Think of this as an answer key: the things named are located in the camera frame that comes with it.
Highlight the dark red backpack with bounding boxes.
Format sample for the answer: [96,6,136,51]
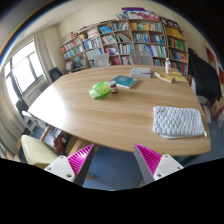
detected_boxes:
[54,134,66,156]

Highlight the teal hardcover book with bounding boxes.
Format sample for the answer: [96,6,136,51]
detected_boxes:
[114,75,139,89]

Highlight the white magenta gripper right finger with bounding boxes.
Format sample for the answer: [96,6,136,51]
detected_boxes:
[134,144,183,184]

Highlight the dark armchair by window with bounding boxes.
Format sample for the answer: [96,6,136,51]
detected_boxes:
[49,67,62,82]

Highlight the white plastic bottle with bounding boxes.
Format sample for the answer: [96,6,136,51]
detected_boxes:
[165,58,171,75]

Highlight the grey stacked books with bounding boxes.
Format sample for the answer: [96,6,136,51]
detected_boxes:
[130,67,151,78]

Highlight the bright window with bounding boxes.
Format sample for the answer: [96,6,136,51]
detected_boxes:
[4,41,44,104]

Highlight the large wooden bookshelf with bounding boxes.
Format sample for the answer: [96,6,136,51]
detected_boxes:
[60,18,188,76]

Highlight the grey office chair left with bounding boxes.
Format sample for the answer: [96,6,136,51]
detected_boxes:
[94,53,109,67]

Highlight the light blue waffle towel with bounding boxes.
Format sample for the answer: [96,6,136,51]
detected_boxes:
[152,106,207,139]

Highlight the small dark red jar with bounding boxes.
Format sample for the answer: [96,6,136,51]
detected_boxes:
[109,81,118,93]

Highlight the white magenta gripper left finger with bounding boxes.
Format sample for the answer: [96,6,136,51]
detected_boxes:
[45,144,95,186]

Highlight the yellow-green padded chair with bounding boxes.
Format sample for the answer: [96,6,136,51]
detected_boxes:
[21,135,57,169]

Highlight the black jacket on rack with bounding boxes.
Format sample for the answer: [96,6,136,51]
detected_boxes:
[188,48,222,104]

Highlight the green plastic bag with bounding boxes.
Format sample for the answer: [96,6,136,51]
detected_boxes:
[89,81,110,99]

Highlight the grey mesh office chair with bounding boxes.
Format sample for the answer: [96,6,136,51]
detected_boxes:
[131,51,153,65]

